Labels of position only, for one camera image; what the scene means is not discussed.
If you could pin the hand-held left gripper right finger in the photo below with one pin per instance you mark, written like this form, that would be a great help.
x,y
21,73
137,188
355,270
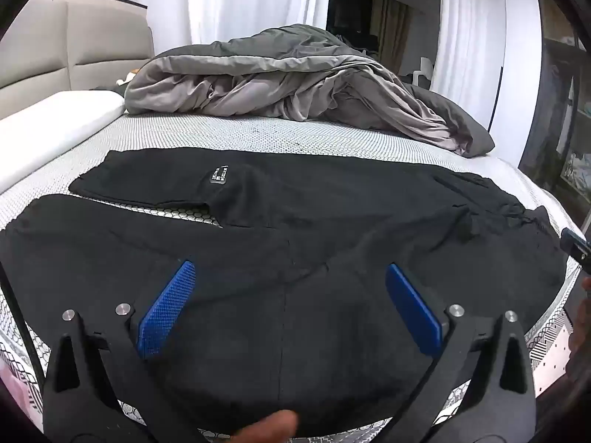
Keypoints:
x,y
413,307

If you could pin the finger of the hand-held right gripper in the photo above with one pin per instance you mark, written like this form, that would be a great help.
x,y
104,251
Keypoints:
x,y
576,245

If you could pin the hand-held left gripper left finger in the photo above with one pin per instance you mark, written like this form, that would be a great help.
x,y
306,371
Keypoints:
x,y
168,309

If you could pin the black pants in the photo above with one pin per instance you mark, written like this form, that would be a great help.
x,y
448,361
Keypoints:
x,y
286,240

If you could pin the person's right hand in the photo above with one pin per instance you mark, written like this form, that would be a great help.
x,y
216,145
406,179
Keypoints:
x,y
582,332

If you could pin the person's left hand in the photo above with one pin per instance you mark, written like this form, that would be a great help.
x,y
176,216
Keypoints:
x,y
268,429

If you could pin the dark glass cabinet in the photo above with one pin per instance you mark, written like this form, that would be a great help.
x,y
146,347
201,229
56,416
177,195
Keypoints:
x,y
554,101

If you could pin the bed with hexagon patterned sheet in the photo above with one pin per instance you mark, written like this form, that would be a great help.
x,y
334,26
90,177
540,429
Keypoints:
x,y
231,134

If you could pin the white pillow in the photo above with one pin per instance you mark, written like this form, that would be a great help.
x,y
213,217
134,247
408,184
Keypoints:
x,y
55,124

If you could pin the white chair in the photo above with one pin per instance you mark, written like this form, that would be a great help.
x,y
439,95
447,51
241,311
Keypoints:
x,y
424,71

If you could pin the small orange white object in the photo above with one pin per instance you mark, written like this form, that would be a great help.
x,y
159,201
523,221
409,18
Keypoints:
x,y
131,73

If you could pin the white curtain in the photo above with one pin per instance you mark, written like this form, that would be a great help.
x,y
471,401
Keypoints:
x,y
461,32
240,0

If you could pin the grey duvet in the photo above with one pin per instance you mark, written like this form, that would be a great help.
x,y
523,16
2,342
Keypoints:
x,y
277,78

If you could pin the beige padded headboard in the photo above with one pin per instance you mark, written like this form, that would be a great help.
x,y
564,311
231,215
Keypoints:
x,y
92,46

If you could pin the brown curtain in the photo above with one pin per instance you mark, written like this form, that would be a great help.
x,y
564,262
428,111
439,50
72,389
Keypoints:
x,y
392,32

